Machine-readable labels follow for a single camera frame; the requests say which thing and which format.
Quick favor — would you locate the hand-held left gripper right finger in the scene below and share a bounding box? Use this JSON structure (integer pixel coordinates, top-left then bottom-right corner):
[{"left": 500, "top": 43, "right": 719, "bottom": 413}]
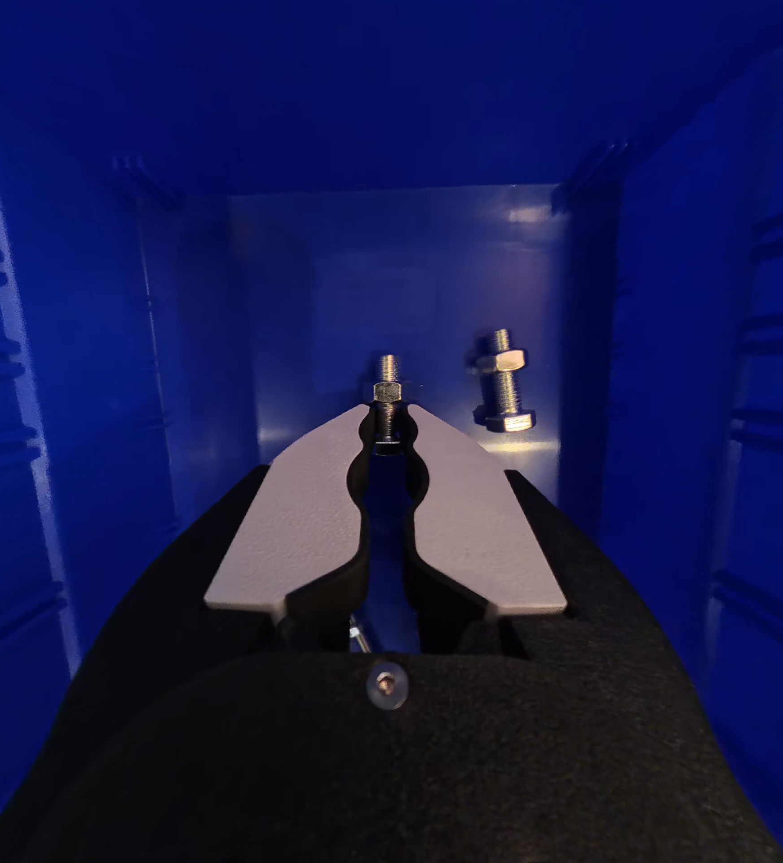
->
[{"left": 401, "top": 402, "right": 569, "bottom": 648}]

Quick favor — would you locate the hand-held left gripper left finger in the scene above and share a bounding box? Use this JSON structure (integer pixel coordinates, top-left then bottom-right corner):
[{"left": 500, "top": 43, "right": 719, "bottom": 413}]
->
[{"left": 204, "top": 402, "right": 373, "bottom": 638}]

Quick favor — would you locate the silver hex bolt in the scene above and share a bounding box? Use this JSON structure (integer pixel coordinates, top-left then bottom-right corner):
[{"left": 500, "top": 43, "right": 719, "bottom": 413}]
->
[
  {"left": 475, "top": 328, "right": 537, "bottom": 434},
  {"left": 371, "top": 354, "right": 406, "bottom": 458}
]

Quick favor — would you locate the blue plastic bin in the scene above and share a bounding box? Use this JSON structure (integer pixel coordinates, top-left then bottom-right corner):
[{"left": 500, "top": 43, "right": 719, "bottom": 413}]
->
[{"left": 0, "top": 0, "right": 783, "bottom": 863}]

